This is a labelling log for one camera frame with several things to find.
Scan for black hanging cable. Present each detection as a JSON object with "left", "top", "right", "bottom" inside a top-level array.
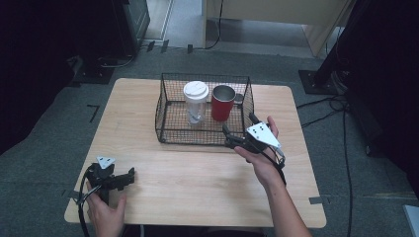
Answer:
[{"left": 193, "top": 0, "right": 225, "bottom": 51}]

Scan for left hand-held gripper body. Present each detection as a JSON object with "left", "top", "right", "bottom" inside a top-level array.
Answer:
[{"left": 86, "top": 156, "right": 117, "bottom": 205}]

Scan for black cabinet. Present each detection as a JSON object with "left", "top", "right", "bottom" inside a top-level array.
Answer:
[{"left": 111, "top": 0, "right": 151, "bottom": 57}]

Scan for black wire mesh basket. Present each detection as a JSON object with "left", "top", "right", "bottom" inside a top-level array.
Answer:
[{"left": 154, "top": 72, "right": 255, "bottom": 147}]

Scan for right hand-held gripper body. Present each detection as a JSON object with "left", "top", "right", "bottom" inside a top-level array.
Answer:
[{"left": 233, "top": 121, "right": 283, "bottom": 155}]

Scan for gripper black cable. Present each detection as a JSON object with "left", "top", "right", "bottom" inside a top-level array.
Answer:
[
  {"left": 262, "top": 143, "right": 289, "bottom": 186},
  {"left": 76, "top": 167, "right": 101, "bottom": 237}
]

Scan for long black floor cable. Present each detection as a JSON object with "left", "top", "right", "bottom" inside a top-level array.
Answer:
[{"left": 341, "top": 107, "right": 354, "bottom": 237}]

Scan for black stand base plate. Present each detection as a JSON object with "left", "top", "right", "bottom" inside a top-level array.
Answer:
[
  {"left": 297, "top": 69, "right": 341, "bottom": 96},
  {"left": 69, "top": 62, "right": 116, "bottom": 85}
]

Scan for clear cup with white lid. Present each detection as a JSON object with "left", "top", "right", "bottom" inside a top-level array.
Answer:
[{"left": 183, "top": 80, "right": 210, "bottom": 125}]

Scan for light wooden furniture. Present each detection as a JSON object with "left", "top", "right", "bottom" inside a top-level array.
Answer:
[{"left": 201, "top": 0, "right": 358, "bottom": 58}]

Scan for yellow floor tape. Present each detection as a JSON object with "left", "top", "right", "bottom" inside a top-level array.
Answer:
[{"left": 371, "top": 192, "right": 418, "bottom": 200}]

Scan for red steel tumbler cup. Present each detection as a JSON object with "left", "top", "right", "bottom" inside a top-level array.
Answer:
[{"left": 210, "top": 84, "right": 237, "bottom": 123}]

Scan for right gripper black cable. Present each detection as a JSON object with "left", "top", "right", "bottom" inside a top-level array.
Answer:
[{"left": 262, "top": 143, "right": 289, "bottom": 186}]

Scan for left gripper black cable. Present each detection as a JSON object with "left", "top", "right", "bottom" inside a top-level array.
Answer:
[{"left": 76, "top": 167, "right": 101, "bottom": 237}]

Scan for person's left hand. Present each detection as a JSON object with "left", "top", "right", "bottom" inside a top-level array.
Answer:
[{"left": 85, "top": 182, "right": 128, "bottom": 231}]

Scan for person's right hand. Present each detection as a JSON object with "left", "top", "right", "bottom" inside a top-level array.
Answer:
[{"left": 233, "top": 115, "right": 289, "bottom": 190}]

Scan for black stand post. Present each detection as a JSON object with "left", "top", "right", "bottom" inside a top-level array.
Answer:
[{"left": 311, "top": 0, "right": 375, "bottom": 87}]

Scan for dark curtain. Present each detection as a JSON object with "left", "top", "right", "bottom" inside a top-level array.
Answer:
[
  {"left": 339, "top": 0, "right": 419, "bottom": 200},
  {"left": 0, "top": 0, "right": 115, "bottom": 156}
]

